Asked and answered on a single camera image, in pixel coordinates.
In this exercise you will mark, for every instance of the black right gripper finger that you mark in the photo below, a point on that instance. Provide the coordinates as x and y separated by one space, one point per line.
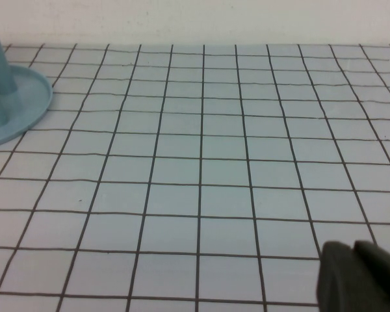
360 282

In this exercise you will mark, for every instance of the grid pattern tablecloth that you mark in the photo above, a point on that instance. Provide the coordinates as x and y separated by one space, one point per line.
195 162

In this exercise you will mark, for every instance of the blue cup stand white caps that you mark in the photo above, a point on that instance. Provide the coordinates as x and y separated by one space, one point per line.
22 97

